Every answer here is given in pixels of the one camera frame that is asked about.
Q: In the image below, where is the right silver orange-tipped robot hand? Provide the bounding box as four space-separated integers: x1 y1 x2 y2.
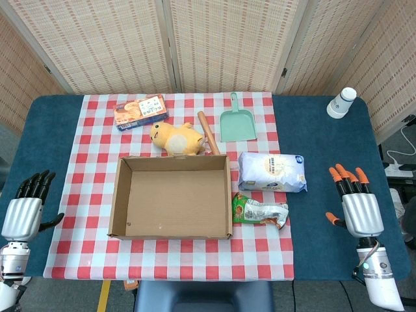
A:
325 163 385 238

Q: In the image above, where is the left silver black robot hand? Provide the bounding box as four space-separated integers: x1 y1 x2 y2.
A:
1 170 66 242

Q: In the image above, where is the white blue bag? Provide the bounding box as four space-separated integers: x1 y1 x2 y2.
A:
237 151 308 194

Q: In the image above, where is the green snack bag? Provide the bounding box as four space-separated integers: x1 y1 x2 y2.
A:
231 192 290 231

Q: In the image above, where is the brown cardboard box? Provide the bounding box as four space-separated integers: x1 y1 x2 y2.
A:
107 154 233 241

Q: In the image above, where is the orange blue biscuit box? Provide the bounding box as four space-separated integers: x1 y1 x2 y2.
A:
113 94 170 132

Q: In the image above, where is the dark blue table mat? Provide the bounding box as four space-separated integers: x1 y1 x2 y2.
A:
0 94 411 282

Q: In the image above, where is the white power strip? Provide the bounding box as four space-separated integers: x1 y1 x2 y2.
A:
384 164 414 178

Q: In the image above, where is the red white checkered tablecloth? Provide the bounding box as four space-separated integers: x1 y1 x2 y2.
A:
42 92 296 281

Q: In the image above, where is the yellow floor tape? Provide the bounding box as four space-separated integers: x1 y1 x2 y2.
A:
96 279 112 312

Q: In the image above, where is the green plastic dustpan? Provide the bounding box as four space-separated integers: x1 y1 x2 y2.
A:
219 92 257 143

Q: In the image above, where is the wooden rolling pin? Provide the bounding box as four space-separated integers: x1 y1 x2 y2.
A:
197 110 222 156

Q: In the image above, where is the yellow plush duck toy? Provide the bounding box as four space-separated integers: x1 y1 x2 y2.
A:
149 122 206 157

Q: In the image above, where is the dark blue chair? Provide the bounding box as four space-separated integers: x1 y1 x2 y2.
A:
133 279 275 312

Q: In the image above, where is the woven folding screen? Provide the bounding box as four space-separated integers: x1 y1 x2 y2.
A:
0 0 416 146

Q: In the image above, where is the white cable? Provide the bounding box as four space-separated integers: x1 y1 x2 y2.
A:
385 125 416 168

